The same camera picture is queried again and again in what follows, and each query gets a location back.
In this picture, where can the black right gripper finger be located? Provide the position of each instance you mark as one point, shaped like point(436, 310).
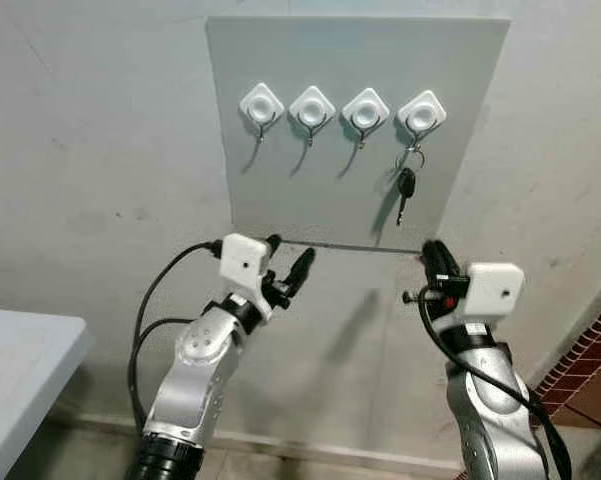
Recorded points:
point(432, 262)
point(450, 262)

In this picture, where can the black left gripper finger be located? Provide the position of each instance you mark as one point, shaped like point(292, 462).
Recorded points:
point(300, 266)
point(273, 241)

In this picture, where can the black-headed key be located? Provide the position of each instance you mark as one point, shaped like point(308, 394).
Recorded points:
point(407, 183)

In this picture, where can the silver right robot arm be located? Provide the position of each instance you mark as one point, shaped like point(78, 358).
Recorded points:
point(490, 400)

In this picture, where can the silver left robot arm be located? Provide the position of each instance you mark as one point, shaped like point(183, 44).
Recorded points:
point(205, 370)

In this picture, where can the white folding table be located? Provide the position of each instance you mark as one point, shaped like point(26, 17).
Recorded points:
point(20, 380)

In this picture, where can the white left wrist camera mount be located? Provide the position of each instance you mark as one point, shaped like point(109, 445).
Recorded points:
point(242, 262)

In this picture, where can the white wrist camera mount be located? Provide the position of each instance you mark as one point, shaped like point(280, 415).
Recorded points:
point(242, 262)
point(495, 288)

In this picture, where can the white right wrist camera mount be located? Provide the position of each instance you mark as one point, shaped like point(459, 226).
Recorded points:
point(495, 288)

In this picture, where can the grey wall board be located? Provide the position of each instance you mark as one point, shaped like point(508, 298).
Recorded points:
point(330, 200)

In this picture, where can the white square wall hook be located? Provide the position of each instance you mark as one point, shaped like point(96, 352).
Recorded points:
point(312, 107)
point(261, 104)
point(421, 114)
point(365, 110)

